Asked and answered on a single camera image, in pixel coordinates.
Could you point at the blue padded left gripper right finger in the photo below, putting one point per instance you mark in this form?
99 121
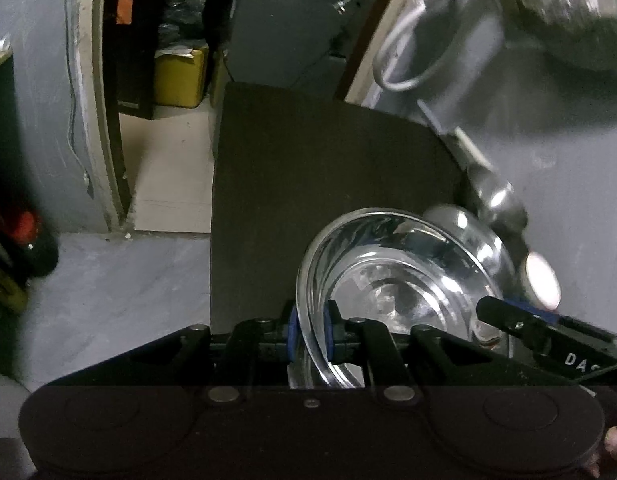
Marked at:
333 330

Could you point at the dark grey cabinet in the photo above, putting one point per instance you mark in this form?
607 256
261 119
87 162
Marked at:
301 45

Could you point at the shiny steel bowl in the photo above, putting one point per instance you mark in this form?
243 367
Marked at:
386 265

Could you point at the plastic bag of dark material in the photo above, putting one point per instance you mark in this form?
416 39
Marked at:
580 32

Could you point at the small steel container white lid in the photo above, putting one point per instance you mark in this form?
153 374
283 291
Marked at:
538 282

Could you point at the red capped dark bottle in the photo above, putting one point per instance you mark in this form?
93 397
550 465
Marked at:
35 250

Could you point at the right hand of person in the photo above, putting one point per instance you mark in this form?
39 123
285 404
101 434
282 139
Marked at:
605 458

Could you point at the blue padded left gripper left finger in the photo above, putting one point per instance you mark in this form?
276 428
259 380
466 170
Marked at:
294 334

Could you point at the yellow jerrycan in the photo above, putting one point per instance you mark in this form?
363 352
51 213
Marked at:
179 76

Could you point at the steel plate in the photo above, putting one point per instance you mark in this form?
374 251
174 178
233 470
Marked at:
489 251

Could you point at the knife with white handle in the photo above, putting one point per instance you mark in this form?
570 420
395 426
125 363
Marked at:
465 150

